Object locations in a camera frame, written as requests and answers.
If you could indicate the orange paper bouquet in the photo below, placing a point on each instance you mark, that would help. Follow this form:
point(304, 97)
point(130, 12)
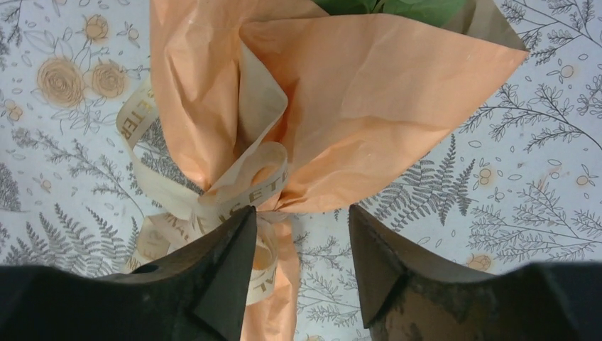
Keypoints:
point(355, 99)

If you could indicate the floral patterned table mat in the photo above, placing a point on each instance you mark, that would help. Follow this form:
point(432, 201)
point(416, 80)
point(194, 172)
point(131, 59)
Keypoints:
point(519, 181)

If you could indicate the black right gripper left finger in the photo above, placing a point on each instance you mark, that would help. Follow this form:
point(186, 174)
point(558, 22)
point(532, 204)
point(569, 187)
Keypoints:
point(197, 292)

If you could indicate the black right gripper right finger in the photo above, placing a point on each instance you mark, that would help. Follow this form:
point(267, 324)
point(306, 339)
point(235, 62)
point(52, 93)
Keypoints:
point(407, 292)

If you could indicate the cream printed ribbon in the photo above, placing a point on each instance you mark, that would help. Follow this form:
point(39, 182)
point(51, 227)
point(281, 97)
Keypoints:
point(257, 176)

